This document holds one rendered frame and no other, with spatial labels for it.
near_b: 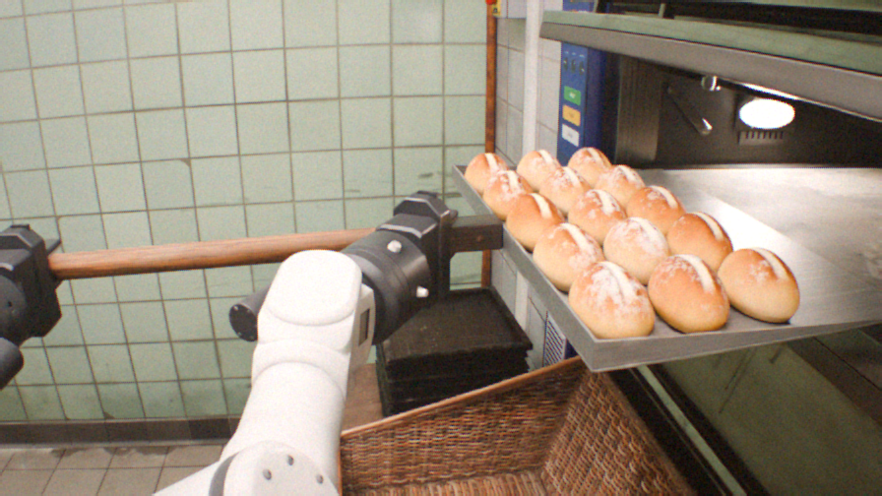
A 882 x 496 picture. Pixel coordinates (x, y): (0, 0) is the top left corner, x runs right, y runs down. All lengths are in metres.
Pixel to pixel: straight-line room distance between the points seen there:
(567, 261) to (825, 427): 0.33
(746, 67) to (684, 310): 0.20
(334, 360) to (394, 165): 1.55
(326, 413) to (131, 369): 1.96
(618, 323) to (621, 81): 0.64
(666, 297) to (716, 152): 0.67
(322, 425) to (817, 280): 0.53
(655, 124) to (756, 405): 0.53
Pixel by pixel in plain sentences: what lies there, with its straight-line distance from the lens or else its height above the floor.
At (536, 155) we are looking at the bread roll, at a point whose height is 1.23.
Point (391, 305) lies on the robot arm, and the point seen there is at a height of 1.20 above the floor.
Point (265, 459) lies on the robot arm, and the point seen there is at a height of 1.27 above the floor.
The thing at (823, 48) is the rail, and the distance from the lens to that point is 0.47.
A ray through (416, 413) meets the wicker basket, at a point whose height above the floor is 0.77.
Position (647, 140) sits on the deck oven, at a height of 1.22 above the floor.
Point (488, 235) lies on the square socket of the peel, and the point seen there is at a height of 1.20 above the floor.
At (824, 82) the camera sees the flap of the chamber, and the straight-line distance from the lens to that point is 0.46.
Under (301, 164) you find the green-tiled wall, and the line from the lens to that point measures 1.95.
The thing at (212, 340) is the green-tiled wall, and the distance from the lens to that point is 2.21.
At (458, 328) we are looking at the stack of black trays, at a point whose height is 0.80.
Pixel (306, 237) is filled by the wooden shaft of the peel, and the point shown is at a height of 1.20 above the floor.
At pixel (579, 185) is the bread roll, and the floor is 1.22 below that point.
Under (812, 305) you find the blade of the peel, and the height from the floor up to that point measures 1.18.
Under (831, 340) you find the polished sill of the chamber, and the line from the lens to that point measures 0.69.
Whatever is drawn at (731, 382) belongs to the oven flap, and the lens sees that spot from 0.85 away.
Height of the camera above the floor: 1.44
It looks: 21 degrees down
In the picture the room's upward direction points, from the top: straight up
